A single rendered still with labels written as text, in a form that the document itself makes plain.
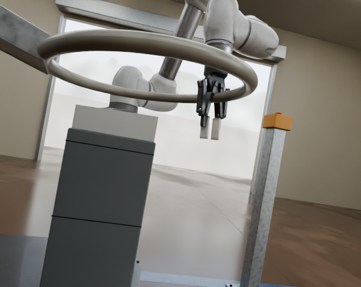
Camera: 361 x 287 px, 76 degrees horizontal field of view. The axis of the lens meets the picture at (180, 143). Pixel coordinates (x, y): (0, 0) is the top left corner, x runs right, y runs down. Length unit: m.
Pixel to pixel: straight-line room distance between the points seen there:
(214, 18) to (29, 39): 0.49
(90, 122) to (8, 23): 0.71
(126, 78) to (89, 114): 0.27
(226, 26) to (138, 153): 0.64
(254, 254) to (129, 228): 0.74
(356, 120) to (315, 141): 1.24
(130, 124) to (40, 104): 4.66
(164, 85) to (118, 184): 0.58
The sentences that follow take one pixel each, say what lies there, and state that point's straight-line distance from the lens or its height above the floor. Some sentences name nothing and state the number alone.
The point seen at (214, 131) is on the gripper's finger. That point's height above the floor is 0.87.
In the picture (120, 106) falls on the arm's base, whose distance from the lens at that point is 1.23.
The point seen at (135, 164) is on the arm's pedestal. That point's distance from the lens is 1.09.
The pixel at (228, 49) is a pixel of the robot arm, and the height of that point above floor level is 1.11.
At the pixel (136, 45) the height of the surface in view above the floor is 0.93.
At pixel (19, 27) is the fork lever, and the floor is 0.95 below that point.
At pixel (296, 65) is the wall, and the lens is 6.55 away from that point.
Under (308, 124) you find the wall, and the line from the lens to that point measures 6.47.
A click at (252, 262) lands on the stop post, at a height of 0.22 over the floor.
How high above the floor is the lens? 0.80
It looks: 1 degrees up
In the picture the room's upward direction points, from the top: 10 degrees clockwise
